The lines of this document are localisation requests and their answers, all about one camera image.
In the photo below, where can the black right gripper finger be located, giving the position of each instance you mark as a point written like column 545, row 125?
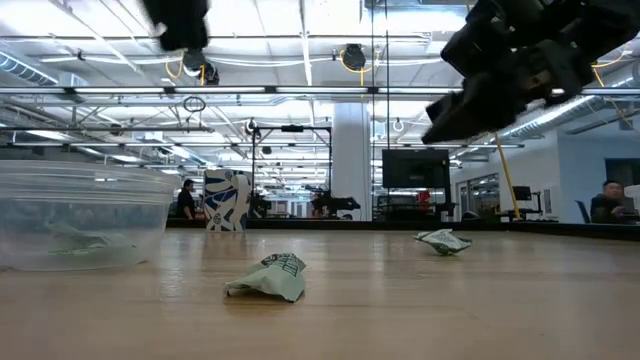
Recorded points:
column 480, row 45
column 475, row 107

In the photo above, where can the green white wrapper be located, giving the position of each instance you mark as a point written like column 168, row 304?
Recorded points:
column 85, row 242
column 272, row 277
column 443, row 241

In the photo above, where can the black background robot arm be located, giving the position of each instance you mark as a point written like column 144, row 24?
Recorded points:
column 335, row 204

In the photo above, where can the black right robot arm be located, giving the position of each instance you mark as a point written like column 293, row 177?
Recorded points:
column 620, row 20

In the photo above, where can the black monitor screen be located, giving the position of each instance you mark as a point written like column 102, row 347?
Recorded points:
column 415, row 169

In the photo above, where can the white building column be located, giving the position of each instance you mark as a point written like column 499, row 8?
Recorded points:
column 351, row 160

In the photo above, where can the person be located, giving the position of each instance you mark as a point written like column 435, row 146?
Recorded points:
column 607, row 205
column 186, row 202

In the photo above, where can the blue white patterned mug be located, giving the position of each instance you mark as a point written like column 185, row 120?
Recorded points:
column 227, row 200

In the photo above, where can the clear plastic container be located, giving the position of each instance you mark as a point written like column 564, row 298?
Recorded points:
column 75, row 200

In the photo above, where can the black background rig frame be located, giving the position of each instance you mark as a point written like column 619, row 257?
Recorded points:
column 292, row 128

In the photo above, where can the black aluminium table frame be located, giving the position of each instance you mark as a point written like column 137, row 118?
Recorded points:
column 350, row 225

